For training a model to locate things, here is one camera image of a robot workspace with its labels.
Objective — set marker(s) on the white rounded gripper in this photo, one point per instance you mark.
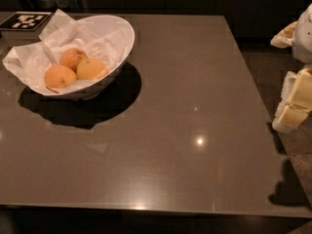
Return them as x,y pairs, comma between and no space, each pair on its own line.
303,36

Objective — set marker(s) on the white bowl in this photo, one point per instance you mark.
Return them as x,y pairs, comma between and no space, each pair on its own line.
107,38

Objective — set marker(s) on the orange fruit back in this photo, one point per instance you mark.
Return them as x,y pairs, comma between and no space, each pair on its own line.
72,57

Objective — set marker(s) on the orange fruit front left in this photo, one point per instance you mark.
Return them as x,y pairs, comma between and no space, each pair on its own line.
59,76

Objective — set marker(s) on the white crumpled paper liner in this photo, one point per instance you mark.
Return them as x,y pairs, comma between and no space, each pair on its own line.
20,59

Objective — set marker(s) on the black white fiducial marker card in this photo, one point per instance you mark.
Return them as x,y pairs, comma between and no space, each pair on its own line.
24,21

